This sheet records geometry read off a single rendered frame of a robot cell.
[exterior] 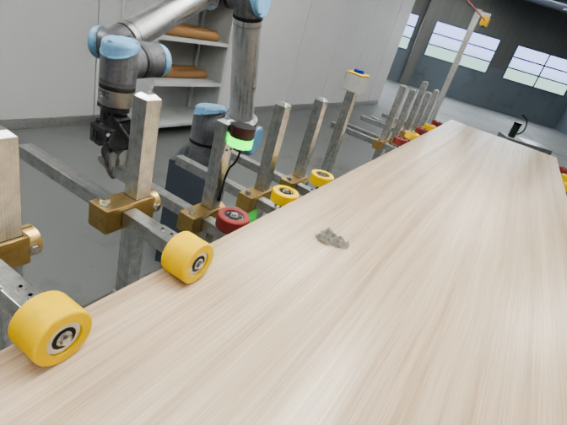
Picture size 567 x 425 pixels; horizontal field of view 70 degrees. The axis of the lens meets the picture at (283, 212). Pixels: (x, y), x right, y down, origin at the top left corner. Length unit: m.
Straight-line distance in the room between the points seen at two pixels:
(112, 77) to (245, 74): 0.73
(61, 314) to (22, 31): 3.19
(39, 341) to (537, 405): 0.77
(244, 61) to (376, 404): 1.37
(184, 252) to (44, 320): 0.24
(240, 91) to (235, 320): 1.24
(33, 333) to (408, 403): 0.53
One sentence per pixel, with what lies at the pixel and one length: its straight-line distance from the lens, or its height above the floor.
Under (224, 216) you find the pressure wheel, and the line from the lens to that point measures 0.97.
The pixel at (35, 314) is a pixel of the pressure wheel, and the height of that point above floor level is 0.97.
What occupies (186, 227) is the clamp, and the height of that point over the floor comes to 0.84.
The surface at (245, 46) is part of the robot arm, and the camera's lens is 1.70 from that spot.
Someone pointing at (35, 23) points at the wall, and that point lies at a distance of 3.69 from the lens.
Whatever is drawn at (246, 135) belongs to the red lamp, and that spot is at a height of 1.09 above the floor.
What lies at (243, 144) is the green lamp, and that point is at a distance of 0.95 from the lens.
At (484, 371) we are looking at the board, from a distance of 0.86.
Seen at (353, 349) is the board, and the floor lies 0.90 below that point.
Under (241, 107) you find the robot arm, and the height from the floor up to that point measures 0.94.
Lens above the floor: 1.37
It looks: 26 degrees down
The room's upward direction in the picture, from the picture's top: 17 degrees clockwise
